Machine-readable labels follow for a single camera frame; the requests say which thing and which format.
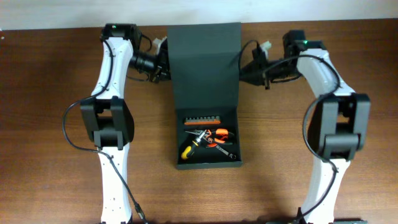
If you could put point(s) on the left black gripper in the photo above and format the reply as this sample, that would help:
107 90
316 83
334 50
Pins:
163 71

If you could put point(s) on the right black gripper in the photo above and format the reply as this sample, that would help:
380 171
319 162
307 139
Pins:
260 70

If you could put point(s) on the black gift box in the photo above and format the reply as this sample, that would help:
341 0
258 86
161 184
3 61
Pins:
205 82

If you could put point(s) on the orange bit holder strip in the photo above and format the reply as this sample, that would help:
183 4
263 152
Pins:
204 120

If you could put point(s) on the orange black long-nose pliers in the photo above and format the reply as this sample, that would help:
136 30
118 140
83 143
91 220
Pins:
214 136

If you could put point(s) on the yellow black screwdriver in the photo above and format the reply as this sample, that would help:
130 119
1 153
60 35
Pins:
189 150

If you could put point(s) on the small red cutting pliers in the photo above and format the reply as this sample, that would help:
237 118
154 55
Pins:
211 145

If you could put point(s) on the silver ring wrench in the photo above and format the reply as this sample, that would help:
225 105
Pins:
230 155

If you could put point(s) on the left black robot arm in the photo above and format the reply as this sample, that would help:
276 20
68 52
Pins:
109 122

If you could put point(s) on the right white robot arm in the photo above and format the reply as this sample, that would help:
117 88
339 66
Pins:
335 124

